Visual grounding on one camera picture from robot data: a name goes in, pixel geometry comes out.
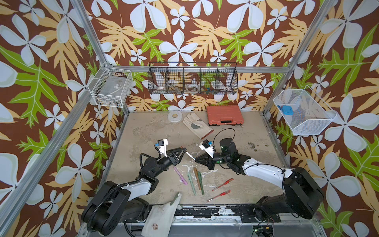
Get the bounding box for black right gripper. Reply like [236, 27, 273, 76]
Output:
[195, 151, 231, 170]

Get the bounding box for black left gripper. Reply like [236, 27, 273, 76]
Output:
[152, 146, 184, 179]

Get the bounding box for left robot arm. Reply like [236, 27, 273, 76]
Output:
[82, 147, 187, 236]

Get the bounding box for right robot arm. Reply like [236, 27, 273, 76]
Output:
[194, 138, 324, 221]

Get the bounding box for dark green pen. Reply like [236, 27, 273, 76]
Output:
[198, 171, 204, 195]

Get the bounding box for light green pen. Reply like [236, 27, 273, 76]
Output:
[187, 172, 196, 196]

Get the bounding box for pink pen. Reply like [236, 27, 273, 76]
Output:
[173, 166, 188, 185]

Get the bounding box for red gel pen upper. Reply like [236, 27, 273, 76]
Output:
[212, 178, 234, 192]

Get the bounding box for red gel pen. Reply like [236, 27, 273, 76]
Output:
[207, 190, 231, 202]
[212, 178, 234, 192]

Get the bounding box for red gel pen lower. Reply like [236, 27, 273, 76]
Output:
[207, 190, 231, 202]

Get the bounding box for beige work glove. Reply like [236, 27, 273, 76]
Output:
[183, 113, 214, 139]

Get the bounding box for white tape roll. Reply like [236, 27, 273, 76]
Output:
[167, 111, 183, 123]

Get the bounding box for red plastic tool case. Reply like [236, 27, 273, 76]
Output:
[206, 105, 244, 126]

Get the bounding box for white green glove front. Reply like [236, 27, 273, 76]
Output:
[141, 193, 182, 237]

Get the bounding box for blue object in basket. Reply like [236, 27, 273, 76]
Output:
[281, 105, 294, 116]

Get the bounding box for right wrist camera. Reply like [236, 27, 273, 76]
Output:
[199, 140, 215, 158]

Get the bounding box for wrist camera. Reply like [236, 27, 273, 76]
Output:
[199, 140, 215, 158]
[155, 139, 168, 157]

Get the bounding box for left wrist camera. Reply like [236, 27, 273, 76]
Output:
[155, 139, 168, 157]

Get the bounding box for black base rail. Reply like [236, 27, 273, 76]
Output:
[174, 204, 281, 223]

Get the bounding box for black wire basket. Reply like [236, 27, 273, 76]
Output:
[147, 62, 238, 95]

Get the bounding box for white wire basket left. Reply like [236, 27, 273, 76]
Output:
[88, 65, 134, 108]

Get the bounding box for white wire basket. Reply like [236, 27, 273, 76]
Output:
[88, 65, 134, 108]
[273, 88, 337, 136]

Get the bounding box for white wire basket right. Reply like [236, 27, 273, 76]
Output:
[273, 88, 337, 136]

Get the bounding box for aluminium frame post left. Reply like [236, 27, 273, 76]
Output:
[70, 1, 130, 116]

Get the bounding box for aluminium frame post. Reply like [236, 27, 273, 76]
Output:
[263, 0, 338, 115]
[70, 1, 130, 116]

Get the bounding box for aluminium frame post right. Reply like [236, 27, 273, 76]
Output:
[263, 0, 338, 115]

